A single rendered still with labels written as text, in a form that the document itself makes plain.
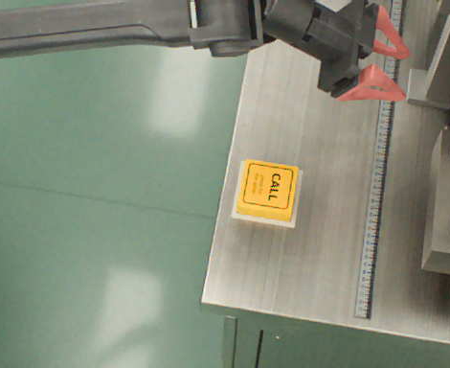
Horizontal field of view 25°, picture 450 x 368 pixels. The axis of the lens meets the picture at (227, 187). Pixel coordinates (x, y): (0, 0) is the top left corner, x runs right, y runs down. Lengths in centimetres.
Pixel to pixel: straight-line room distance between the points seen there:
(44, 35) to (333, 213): 44
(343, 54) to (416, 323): 35
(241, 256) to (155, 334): 93
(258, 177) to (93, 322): 98
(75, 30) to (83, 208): 124
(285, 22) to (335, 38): 6
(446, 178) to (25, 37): 50
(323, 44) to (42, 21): 31
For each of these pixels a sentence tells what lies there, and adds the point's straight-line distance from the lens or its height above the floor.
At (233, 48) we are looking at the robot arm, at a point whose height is 118.
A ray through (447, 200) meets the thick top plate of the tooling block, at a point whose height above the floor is 103.
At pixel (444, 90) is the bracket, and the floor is 93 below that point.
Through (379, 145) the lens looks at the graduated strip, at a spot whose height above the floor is 90.
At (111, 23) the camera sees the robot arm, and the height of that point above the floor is 119.
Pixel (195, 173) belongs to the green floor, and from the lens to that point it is 233.
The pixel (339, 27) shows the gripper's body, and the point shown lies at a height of 115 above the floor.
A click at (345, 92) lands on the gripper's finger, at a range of 116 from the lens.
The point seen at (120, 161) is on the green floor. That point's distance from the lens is 235.
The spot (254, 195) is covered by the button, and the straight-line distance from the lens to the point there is 128.
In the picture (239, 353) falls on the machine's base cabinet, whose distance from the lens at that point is 142.
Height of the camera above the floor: 207
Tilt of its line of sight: 64 degrees down
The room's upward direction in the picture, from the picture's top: 2 degrees clockwise
